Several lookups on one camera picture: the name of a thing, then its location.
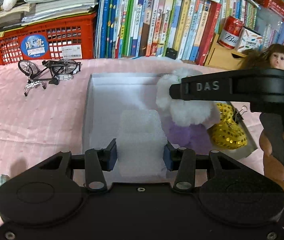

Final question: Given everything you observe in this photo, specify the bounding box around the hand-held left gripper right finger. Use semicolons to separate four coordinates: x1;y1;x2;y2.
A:
164;140;252;193

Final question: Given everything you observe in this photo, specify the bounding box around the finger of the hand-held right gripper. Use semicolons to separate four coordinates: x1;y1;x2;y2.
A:
169;68;284;103

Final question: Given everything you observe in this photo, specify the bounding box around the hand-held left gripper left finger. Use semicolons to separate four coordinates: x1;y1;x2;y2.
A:
33;138;118;193

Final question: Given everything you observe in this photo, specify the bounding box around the white plush toy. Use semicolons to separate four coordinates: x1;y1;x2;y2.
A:
156;67;221;127

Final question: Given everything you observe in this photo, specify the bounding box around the purple plush toy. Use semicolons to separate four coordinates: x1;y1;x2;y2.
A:
168;122;213;150

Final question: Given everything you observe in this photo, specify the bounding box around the white foam block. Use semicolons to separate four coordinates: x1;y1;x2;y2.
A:
118;109;169;178

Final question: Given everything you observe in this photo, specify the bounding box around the grey cardboard box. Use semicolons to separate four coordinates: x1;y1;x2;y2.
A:
82;73;257;178

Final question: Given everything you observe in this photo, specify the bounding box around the gold sequined pouch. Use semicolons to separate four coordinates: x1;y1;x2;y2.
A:
208;102;248;150

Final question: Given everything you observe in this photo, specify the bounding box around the person's right hand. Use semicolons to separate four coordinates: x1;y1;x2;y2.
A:
259;125;284;199

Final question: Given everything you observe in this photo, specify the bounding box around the brown haired doll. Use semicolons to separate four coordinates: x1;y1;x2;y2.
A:
238;43;284;73

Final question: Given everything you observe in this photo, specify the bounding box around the wooden drawer organiser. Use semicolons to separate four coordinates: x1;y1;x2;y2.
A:
203;34;248;72

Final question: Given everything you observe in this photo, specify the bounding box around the black binder clip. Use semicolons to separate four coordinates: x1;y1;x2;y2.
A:
233;105;248;124

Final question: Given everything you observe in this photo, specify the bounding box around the row of upright books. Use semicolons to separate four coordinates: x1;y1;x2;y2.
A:
94;0;222;65

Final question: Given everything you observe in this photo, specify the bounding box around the white pencil print box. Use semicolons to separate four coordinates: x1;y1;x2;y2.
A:
234;27;263;53

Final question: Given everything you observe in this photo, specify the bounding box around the red beverage can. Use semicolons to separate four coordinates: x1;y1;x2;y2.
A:
218;16;244;50

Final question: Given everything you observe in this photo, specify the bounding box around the pink tablecloth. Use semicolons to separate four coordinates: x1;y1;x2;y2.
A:
0;56;284;233

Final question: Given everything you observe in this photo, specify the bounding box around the miniature black bicycle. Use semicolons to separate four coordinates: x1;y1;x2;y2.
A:
18;59;82;97

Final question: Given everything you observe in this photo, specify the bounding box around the shelf row of thin books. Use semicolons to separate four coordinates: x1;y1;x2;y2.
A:
217;0;284;65

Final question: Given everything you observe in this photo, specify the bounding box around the red plastic crate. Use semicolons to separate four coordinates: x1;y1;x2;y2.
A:
0;12;97;66

